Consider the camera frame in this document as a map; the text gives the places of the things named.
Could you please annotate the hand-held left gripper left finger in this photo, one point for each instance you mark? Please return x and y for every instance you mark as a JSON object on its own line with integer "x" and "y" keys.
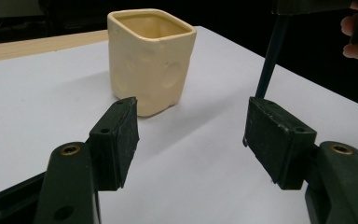
{"x": 112, "y": 146}

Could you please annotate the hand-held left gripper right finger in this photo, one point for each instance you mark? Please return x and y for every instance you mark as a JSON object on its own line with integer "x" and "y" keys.
{"x": 279, "y": 143}

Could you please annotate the cream square ceramic cup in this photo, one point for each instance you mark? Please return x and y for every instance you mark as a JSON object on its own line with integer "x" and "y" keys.
{"x": 146, "y": 71}

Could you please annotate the white table cover sheet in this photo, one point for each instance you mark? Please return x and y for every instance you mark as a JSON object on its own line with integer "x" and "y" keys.
{"x": 43, "y": 93}

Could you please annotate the pale desk with white legs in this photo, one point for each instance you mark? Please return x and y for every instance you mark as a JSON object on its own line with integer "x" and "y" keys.
{"x": 12, "y": 7}

